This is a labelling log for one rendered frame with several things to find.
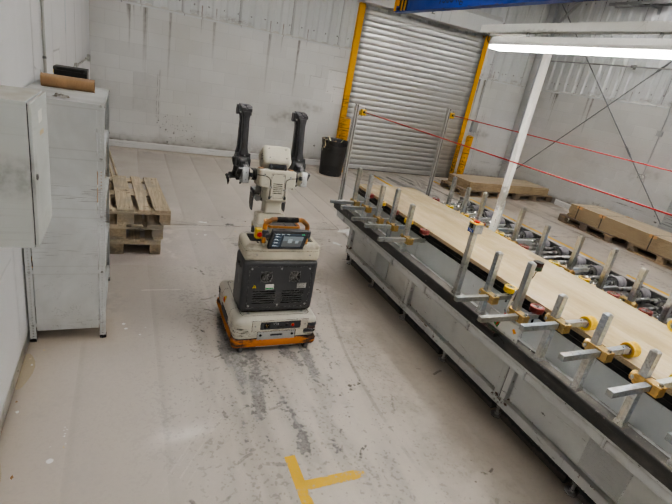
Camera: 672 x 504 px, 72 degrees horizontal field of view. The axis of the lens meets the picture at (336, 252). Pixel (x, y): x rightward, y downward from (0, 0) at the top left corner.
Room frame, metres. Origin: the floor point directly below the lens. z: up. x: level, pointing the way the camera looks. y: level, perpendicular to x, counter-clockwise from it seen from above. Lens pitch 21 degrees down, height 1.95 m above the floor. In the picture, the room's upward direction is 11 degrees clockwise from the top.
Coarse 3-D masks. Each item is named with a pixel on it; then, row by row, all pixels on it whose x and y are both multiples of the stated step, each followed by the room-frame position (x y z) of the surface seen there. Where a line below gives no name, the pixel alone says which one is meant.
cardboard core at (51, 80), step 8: (40, 80) 2.93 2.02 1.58; (48, 80) 2.95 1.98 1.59; (56, 80) 2.97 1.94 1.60; (64, 80) 3.00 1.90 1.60; (72, 80) 3.02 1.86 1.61; (80, 80) 3.04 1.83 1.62; (88, 80) 3.07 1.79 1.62; (64, 88) 3.01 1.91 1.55; (72, 88) 3.02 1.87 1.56; (80, 88) 3.04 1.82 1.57; (88, 88) 3.06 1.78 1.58
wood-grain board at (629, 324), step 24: (408, 192) 4.90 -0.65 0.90; (432, 216) 4.08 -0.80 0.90; (456, 216) 4.25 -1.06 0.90; (456, 240) 3.48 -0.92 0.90; (480, 240) 3.61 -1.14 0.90; (504, 240) 3.74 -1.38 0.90; (480, 264) 3.03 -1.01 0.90; (504, 264) 3.12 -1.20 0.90; (552, 264) 3.33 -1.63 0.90; (528, 288) 2.74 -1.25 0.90; (552, 288) 2.82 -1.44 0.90; (576, 288) 2.91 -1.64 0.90; (576, 312) 2.50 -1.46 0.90; (600, 312) 2.57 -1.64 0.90; (624, 312) 2.64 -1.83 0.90; (624, 336) 2.29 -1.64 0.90; (648, 336) 2.35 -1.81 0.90; (624, 360) 2.03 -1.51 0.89
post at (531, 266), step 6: (528, 264) 2.45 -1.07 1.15; (534, 264) 2.43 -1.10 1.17; (528, 270) 2.43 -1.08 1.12; (534, 270) 2.44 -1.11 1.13; (528, 276) 2.42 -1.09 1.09; (522, 282) 2.44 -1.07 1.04; (528, 282) 2.43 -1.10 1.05; (522, 288) 2.43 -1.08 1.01; (516, 294) 2.45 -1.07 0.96; (522, 294) 2.43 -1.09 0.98; (516, 300) 2.44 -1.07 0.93; (522, 300) 2.43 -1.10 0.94; (516, 306) 2.43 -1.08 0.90
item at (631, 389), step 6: (666, 378) 1.81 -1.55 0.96; (630, 384) 1.70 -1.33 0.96; (636, 384) 1.71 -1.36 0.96; (642, 384) 1.72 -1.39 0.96; (648, 384) 1.72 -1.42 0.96; (666, 384) 1.77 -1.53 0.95; (612, 390) 1.62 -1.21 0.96; (618, 390) 1.63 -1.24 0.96; (624, 390) 1.64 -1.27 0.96; (630, 390) 1.65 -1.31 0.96; (636, 390) 1.67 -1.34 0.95; (642, 390) 1.69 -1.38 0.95; (648, 390) 1.71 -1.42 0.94; (612, 396) 1.61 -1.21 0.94; (618, 396) 1.63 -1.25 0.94
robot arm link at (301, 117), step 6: (300, 114) 3.58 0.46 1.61; (300, 120) 3.55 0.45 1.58; (306, 120) 3.57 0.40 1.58; (300, 126) 3.54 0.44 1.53; (300, 132) 3.54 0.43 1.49; (300, 138) 3.53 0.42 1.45; (300, 144) 3.53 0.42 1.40; (300, 150) 3.52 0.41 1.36; (294, 156) 3.55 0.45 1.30; (300, 156) 3.52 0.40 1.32; (294, 162) 3.49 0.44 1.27; (294, 168) 3.48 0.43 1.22
